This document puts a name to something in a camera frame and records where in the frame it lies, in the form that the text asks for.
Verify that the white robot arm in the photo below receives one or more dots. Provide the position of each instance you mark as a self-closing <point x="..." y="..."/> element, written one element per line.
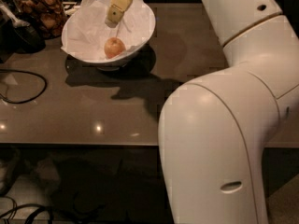
<point x="213" y="129"/>

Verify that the glass jar of snacks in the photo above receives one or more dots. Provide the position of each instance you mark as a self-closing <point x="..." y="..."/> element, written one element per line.
<point x="48" y="15"/>

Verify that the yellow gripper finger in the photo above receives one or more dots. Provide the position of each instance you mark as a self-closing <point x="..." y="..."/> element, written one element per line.
<point x="116" y="12"/>

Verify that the red yellow apple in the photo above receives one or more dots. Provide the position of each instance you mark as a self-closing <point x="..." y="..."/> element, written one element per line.
<point x="113" y="47"/>

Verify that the black appliance with handle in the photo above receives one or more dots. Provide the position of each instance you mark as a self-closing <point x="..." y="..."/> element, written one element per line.
<point x="25" y="36"/>

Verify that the white ceramic bowl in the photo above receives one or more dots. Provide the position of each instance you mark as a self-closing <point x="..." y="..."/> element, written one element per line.
<point x="93" y="58"/>

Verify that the white paper napkin liner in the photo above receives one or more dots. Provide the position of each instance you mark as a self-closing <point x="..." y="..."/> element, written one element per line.
<point x="87" y="31"/>

